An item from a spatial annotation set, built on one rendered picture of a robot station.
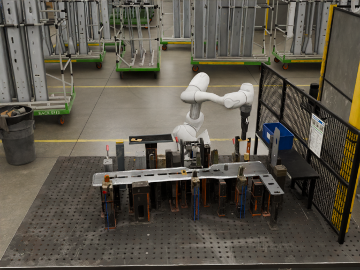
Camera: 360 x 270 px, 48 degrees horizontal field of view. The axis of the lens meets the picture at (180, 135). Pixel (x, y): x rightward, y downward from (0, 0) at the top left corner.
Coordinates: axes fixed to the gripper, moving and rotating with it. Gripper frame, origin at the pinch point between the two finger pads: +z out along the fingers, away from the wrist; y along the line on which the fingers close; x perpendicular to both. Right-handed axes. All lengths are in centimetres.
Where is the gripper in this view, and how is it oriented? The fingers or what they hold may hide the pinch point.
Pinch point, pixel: (243, 135)
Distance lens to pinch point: 316.6
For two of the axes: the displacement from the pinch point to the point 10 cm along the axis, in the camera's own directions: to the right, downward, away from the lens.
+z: 0.0, 9.1, 4.0
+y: 1.5, 4.0, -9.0
